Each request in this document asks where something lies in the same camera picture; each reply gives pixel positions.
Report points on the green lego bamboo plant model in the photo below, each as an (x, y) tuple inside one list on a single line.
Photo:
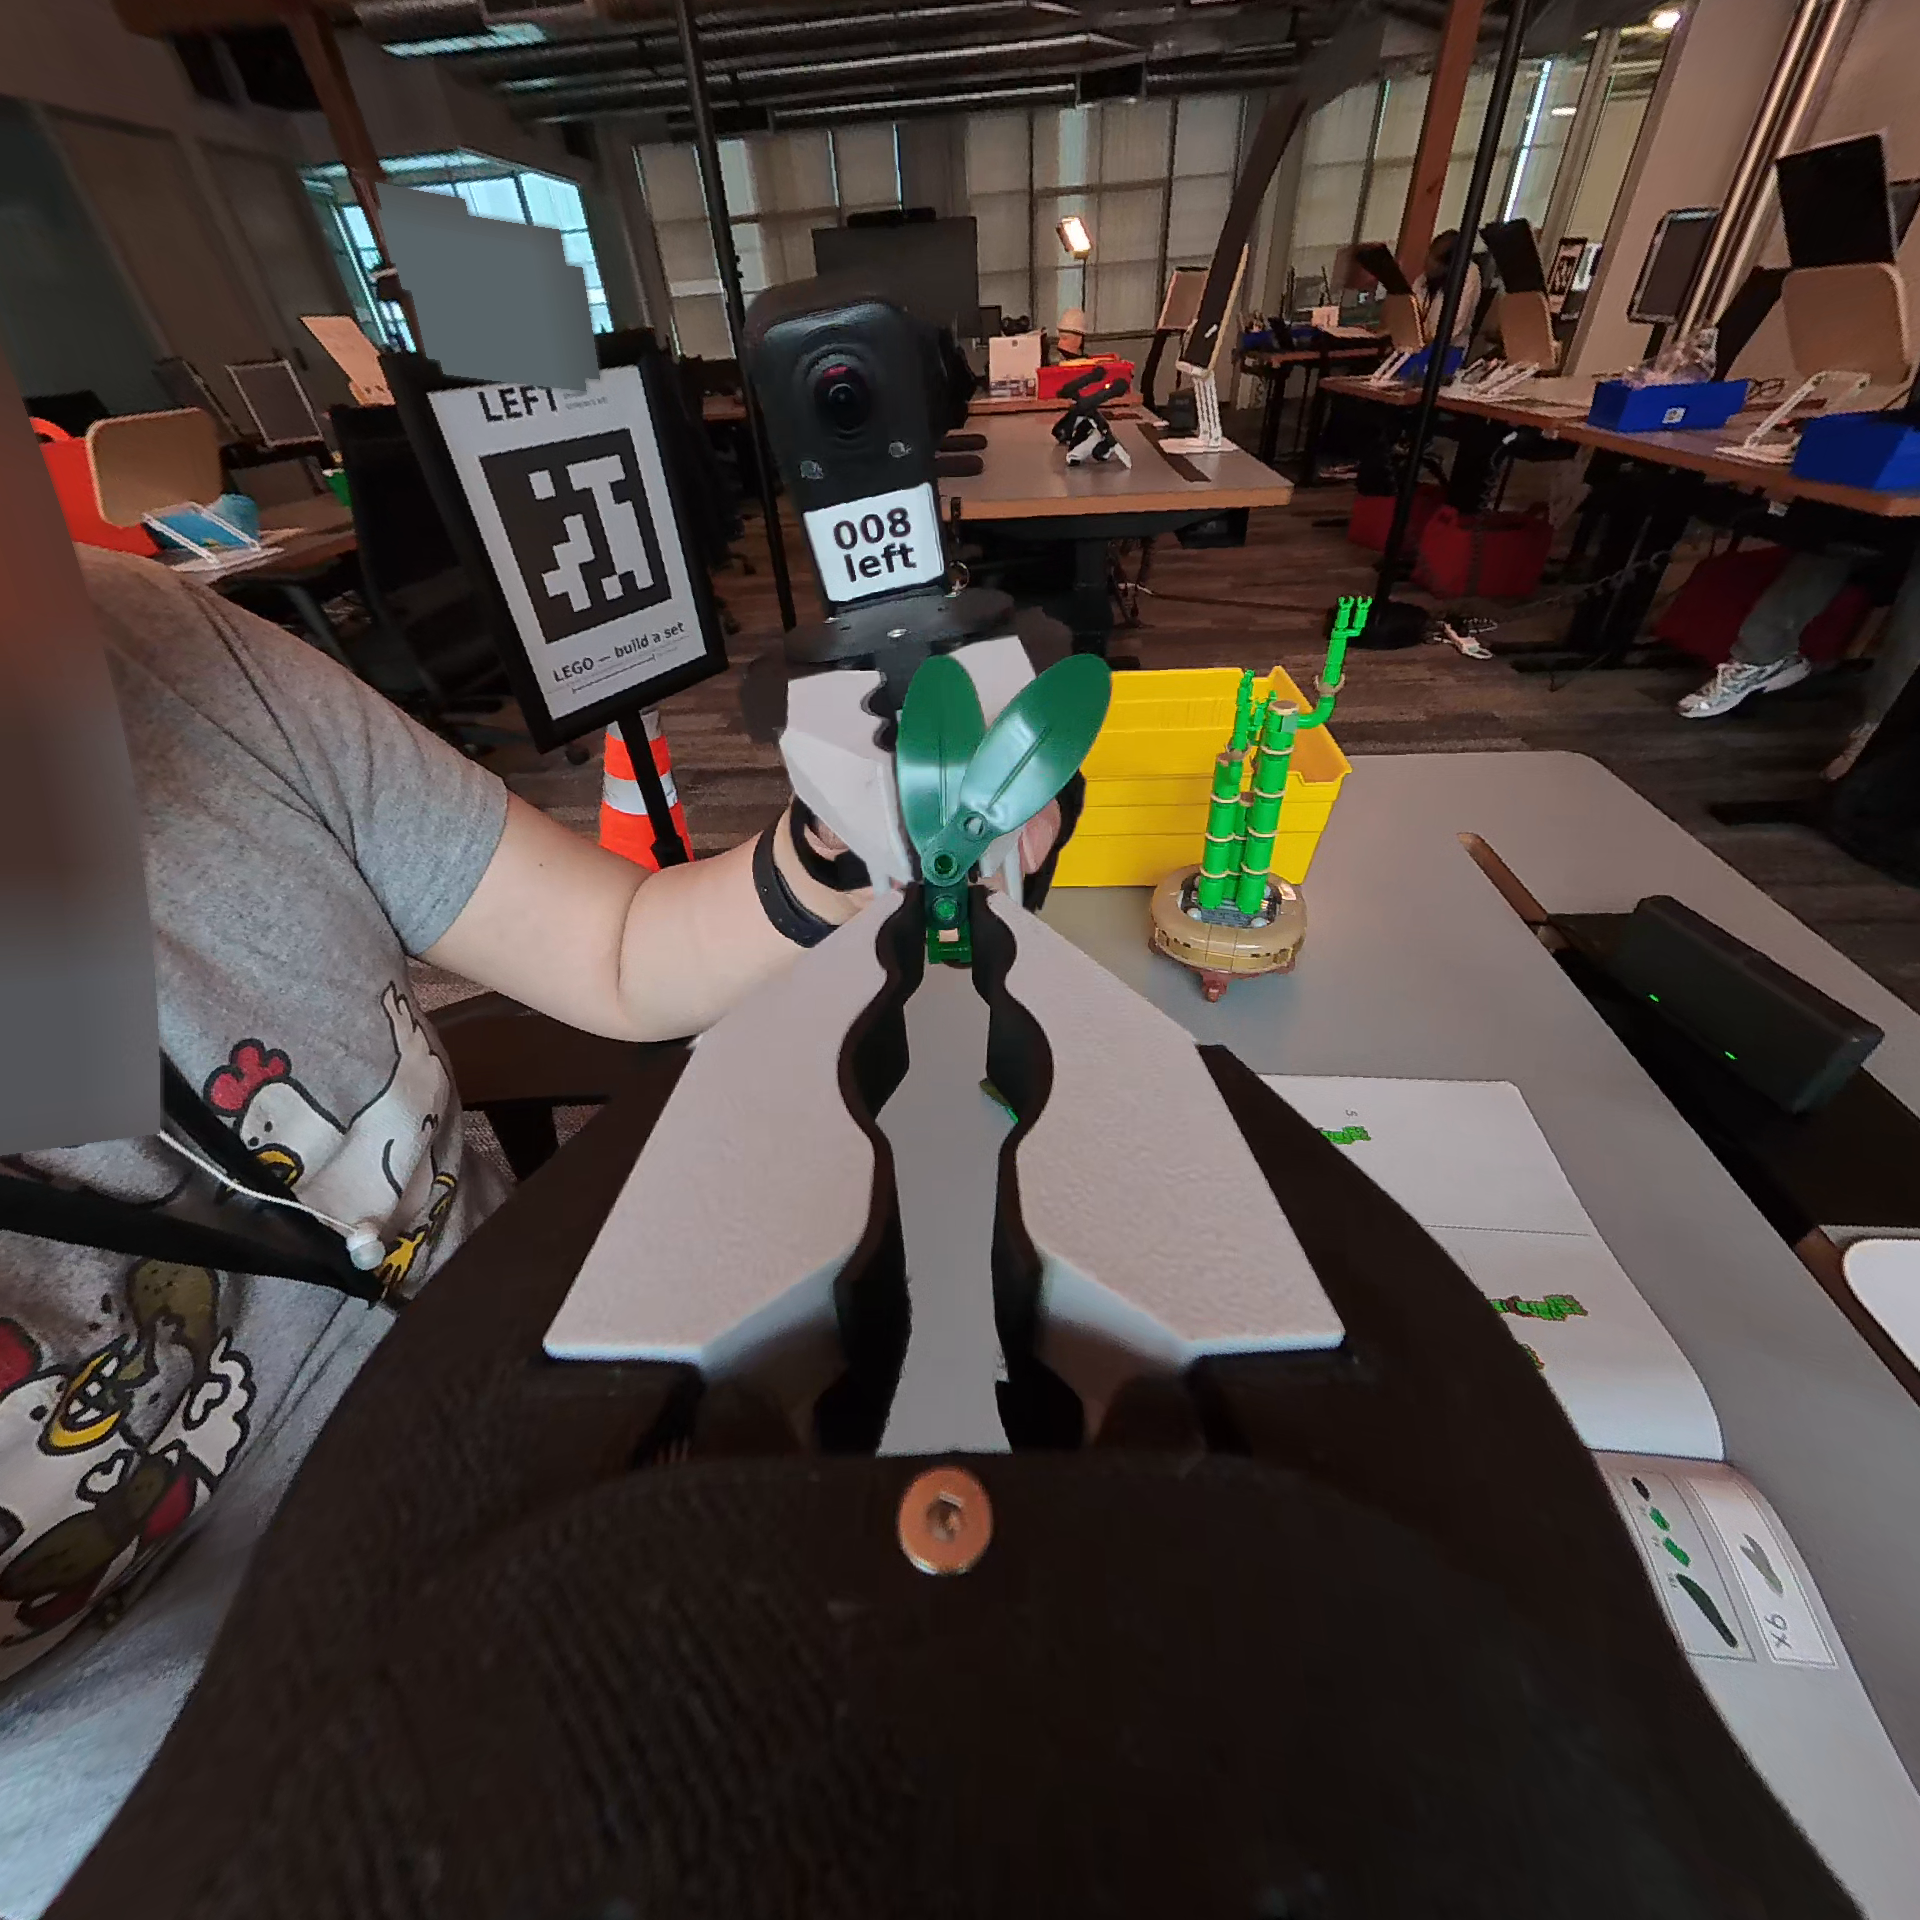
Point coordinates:
[(1245, 855)]

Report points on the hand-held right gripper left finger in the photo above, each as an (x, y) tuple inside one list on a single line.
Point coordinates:
[(734, 1202)]

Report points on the plain blue bin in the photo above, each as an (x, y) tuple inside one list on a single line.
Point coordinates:
[(1862, 451)]

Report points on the black box with green light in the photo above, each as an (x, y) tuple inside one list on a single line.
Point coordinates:
[(1741, 1004)]

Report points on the black computer monitor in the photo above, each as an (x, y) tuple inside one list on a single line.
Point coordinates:
[(901, 249)]

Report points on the lego instruction booklet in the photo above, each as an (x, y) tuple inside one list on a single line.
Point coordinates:
[(1501, 1202)]

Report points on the long wooden desk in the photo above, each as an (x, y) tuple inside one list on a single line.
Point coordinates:
[(1501, 406)]

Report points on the orange traffic cone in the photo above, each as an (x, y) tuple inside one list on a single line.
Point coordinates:
[(629, 810)]

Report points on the black pole stand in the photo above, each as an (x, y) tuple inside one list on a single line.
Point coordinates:
[(1441, 301)]

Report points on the black and white marker sign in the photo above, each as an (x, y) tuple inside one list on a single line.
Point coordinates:
[(580, 524)]

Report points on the small black toy robot arm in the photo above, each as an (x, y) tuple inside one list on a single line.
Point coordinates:
[(1093, 413)]

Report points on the person's left forearm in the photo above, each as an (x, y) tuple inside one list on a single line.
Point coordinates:
[(629, 931)]

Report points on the blue bin with white label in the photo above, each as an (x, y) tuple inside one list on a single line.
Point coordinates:
[(1664, 406)]

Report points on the white stand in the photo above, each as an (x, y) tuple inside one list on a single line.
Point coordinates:
[(1207, 361)]

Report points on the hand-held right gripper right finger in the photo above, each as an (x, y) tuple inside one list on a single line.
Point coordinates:
[(1171, 1202)]

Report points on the person's left hand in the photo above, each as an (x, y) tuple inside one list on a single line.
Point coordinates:
[(1045, 849)]

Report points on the tablet on pale stand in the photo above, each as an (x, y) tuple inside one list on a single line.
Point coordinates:
[(1839, 212)]

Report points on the green lego leaf piece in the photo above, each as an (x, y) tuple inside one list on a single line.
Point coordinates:
[(991, 751)]

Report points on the red bag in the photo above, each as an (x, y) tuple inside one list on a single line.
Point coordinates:
[(1485, 553)]

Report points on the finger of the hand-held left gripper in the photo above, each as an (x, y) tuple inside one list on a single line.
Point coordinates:
[(1003, 661), (840, 751)]

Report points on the yellow plastic bin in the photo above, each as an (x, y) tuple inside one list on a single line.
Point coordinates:
[(1155, 780)]

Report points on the studio lamp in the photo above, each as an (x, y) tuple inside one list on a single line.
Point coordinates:
[(1073, 237)]

